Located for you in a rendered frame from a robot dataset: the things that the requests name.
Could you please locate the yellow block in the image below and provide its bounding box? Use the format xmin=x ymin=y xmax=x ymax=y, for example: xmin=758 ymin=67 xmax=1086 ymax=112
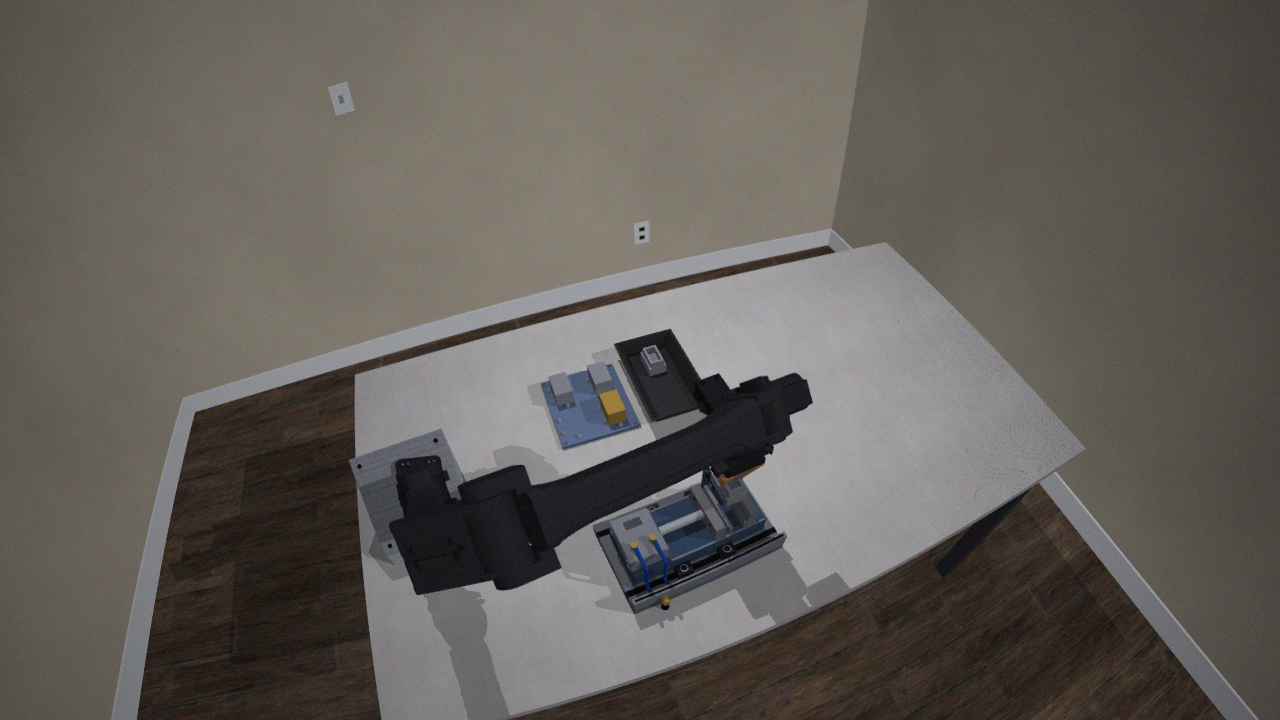
xmin=599 ymin=389 xmax=626 ymax=425

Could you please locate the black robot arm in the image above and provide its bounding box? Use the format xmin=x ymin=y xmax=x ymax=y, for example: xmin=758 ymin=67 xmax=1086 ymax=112
xmin=389 ymin=373 xmax=813 ymax=594

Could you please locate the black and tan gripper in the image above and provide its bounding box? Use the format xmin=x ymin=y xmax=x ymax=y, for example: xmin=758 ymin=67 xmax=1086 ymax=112
xmin=710 ymin=445 xmax=774 ymax=487

